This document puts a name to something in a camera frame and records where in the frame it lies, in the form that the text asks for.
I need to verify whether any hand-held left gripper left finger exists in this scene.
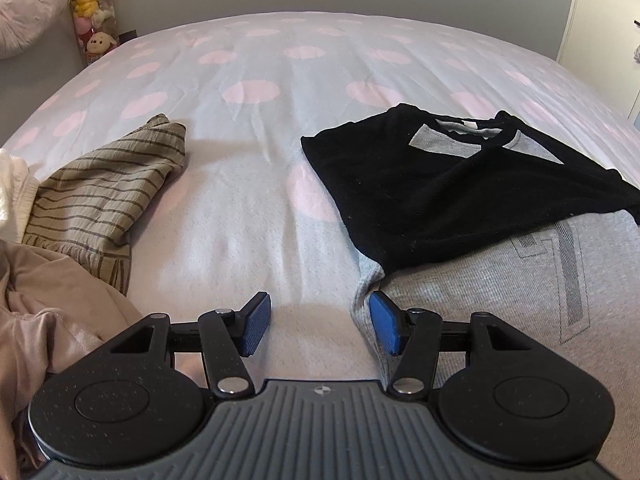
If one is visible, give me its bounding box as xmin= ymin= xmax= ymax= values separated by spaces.
xmin=110 ymin=291 xmax=272 ymax=400

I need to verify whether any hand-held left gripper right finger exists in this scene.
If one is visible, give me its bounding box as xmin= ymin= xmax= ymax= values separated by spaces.
xmin=369 ymin=291 xmax=542 ymax=400

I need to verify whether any grey shirt with black sleeves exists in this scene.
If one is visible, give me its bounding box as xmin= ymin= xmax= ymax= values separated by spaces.
xmin=300 ymin=103 xmax=640 ymax=480

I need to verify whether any bed with pink dotted sheet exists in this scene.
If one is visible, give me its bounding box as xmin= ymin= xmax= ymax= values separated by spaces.
xmin=0 ymin=10 xmax=640 ymax=383

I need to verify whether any striped olive garment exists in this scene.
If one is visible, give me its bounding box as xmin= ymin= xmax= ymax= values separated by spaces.
xmin=22 ymin=114 xmax=188 ymax=297

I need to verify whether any beige pink garment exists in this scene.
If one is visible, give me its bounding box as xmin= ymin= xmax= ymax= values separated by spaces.
xmin=0 ymin=239 xmax=147 ymax=467

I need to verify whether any white crumpled garment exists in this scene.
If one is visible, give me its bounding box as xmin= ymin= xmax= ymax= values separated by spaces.
xmin=0 ymin=149 xmax=42 ymax=242

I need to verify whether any clear tube of plush toys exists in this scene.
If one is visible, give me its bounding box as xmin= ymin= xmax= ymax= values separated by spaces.
xmin=65 ymin=0 xmax=121 ymax=66

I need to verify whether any cream door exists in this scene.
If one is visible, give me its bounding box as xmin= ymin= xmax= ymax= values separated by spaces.
xmin=557 ymin=0 xmax=640 ymax=67

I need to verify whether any pink dotted pillow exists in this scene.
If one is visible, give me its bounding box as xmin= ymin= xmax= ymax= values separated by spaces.
xmin=0 ymin=0 xmax=69 ymax=60

